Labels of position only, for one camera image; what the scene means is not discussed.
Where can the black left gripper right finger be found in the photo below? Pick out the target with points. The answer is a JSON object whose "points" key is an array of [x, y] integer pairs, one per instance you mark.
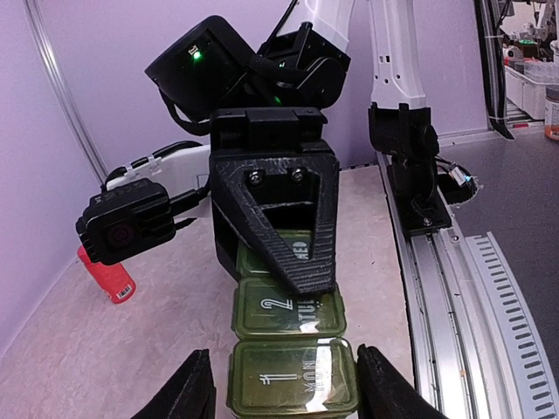
{"points": [[385, 393]]}

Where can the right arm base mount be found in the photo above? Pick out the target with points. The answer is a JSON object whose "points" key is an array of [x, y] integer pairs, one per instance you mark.
{"points": [[422, 182]]}

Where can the brown supplement bottle grey lid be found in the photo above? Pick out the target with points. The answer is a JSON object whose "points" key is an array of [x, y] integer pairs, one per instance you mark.
{"points": [[551, 122]]}

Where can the right aluminium frame post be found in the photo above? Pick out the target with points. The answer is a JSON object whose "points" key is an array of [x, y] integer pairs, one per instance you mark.
{"points": [[487, 15]]}

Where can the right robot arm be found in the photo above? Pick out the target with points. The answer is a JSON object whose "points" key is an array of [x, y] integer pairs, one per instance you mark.
{"points": [[304, 62]]}

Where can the white plastic storage bin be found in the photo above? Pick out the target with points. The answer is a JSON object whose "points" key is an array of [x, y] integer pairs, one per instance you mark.
{"points": [[526, 84]]}

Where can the green pill organizer box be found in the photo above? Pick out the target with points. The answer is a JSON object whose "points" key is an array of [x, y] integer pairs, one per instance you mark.
{"points": [[292, 359]]}

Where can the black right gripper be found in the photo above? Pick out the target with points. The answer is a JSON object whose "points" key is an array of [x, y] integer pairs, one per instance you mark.
{"points": [[274, 186]]}

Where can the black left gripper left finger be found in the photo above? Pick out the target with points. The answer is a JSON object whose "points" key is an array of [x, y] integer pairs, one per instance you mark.
{"points": [[189, 393]]}

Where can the orange pill bottle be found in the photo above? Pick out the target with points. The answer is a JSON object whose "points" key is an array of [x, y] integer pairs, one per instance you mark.
{"points": [[113, 280]]}

